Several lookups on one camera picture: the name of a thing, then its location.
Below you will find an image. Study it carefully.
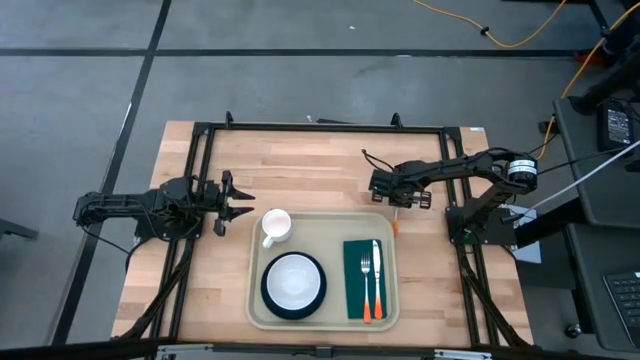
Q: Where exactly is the black desk leg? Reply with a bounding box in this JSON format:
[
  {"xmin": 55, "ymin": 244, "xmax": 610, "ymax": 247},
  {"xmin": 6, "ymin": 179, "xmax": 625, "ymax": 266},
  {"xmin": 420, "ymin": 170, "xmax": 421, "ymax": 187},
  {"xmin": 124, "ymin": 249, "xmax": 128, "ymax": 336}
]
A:
[{"xmin": 568, "ymin": 0, "xmax": 640, "ymax": 117}]

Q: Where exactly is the black aluminium table frame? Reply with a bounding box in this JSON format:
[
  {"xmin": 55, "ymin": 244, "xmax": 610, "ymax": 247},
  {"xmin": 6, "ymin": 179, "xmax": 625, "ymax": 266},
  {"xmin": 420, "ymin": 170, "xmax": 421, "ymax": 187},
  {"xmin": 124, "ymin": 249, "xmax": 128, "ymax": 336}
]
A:
[{"xmin": 118, "ymin": 111, "xmax": 532, "ymax": 351}]

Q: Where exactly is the white cable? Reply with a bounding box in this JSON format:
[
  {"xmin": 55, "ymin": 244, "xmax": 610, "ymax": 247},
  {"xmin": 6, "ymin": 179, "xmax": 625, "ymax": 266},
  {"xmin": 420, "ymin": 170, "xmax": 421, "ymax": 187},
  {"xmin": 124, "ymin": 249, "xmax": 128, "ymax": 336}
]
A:
[{"xmin": 519, "ymin": 139, "xmax": 640, "ymax": 217}]

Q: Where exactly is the dark navy plate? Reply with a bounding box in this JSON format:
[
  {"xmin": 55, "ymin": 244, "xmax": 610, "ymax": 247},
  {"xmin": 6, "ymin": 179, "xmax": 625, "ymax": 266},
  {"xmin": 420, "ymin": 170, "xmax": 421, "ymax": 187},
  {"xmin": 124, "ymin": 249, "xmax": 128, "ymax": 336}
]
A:
[{"xmin": 259, "ymin": 250, "xmax": 329, "ymax": 322}]

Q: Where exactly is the yellow extension cable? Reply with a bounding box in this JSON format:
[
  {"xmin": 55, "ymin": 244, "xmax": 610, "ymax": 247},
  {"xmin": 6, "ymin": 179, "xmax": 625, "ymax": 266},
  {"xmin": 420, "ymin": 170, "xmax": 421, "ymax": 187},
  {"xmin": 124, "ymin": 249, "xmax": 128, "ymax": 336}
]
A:
[
  {"xmin": 519, "ymin": 0, "xmax": 640, "ymax": 172},
  {"xmin": 411, "ymin": 0, "xmax": 570, "ymax": 50}
]

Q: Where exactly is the knife with orange handle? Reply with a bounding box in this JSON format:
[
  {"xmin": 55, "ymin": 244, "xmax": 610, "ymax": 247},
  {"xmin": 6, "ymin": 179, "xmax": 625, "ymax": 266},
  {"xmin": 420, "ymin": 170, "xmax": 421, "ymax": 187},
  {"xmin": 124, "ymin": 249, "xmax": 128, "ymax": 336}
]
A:
[{"xmin": 371, "ymin": 238, "xmax": 385, "ymax": 321}]

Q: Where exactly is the fork with orange handle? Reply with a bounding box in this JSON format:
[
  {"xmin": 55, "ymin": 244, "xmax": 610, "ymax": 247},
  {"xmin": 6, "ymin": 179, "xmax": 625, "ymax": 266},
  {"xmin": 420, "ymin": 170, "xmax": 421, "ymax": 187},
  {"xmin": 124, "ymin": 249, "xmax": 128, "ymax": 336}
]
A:
[{"xmin": 360, "ymin": 250, "xmax": 373, "ymax": 325}]

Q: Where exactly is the dark green cloth napkin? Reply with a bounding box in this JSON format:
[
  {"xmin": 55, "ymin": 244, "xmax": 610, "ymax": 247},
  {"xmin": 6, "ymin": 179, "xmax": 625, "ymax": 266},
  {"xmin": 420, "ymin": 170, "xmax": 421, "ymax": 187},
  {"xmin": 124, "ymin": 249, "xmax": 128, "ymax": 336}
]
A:
[{"xmin": 342, "ymin": 238, "xmax": 389, "ymax": 321}]

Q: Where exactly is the black rig crossbar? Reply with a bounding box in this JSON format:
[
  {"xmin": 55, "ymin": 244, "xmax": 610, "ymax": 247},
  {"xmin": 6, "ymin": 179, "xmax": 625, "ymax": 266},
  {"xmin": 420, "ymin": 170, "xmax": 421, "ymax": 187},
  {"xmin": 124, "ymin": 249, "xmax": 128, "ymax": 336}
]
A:
[{"xmin": 0, "ymin": 337, "xmax": 640, "ymax": 360}]

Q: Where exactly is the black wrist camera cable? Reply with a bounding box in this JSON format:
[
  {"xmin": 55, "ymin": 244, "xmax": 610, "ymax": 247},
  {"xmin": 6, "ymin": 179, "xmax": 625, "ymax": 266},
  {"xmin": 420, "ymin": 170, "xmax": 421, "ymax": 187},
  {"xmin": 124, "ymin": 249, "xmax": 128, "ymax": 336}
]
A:
[{"xmin": 360, "ymin": 147, "xmax": 397, "ymax": 174}]

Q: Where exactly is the white ceramic mug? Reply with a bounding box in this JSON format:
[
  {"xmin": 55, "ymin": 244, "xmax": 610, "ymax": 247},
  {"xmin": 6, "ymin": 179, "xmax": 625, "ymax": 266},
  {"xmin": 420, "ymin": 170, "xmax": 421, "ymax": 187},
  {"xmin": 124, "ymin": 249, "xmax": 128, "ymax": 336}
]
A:
[{"xmin": 260, "ymin": 207, "xmax": 294, "ymax": 250}]

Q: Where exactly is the beige plastic tray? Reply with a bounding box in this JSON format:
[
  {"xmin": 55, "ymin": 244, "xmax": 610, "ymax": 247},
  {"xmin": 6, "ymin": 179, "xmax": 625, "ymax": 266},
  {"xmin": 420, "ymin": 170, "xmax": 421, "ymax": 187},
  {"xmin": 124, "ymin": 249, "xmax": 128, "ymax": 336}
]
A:
[{"xmin": 244, "ymin": 210, "xmax": 402, "ymax": 333}]

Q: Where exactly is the dark grey keyboard desk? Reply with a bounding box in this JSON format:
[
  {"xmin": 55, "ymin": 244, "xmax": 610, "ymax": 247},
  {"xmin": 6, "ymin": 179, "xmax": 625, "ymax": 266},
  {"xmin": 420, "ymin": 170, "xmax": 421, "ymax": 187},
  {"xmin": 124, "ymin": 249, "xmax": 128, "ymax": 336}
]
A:
[{"xmin": 563, "ymin": 221, "xmax": 640, "ymax": 352}]

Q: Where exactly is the white ceramic bowl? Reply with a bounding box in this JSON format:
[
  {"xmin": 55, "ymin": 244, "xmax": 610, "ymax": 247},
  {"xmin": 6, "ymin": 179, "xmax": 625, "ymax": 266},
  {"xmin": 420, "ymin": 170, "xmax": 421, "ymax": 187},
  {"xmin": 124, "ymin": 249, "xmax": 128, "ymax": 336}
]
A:
[{"xmin": 265, "ymin": 253, "xmax": 322, "ymax": 312}]

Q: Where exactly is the black power adapter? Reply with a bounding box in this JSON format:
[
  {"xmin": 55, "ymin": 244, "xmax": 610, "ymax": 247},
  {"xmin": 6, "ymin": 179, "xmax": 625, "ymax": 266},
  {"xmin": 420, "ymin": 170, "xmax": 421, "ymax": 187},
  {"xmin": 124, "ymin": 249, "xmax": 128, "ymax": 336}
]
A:
[{"xmin": 595, "ymin": 100, "xmax": 637, "ymax": 153}]

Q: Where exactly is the black keyboard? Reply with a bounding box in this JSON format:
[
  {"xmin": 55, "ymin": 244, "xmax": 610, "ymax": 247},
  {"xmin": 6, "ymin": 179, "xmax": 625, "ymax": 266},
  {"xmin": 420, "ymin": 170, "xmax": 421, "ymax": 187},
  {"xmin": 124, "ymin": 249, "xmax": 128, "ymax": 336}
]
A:
[{"xmin": 602, "ymin": 270, "xmax": 640, "ymax": 347}]

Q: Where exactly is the dark grey side desk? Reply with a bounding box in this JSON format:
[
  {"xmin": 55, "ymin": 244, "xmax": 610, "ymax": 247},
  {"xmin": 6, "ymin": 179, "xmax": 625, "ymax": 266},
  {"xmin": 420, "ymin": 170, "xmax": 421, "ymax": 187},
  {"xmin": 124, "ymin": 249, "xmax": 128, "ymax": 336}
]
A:
[{"xmin": 551, "ymin": 94, "xmax": 640, "ymax": 230}]

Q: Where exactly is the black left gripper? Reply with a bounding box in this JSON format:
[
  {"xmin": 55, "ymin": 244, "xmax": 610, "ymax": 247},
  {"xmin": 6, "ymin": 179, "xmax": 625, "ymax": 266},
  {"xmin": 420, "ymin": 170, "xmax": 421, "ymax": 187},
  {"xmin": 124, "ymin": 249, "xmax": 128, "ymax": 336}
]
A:
[{"xmin": 198, "ymin": 169, "xmax": 257, "ymax": 238}]

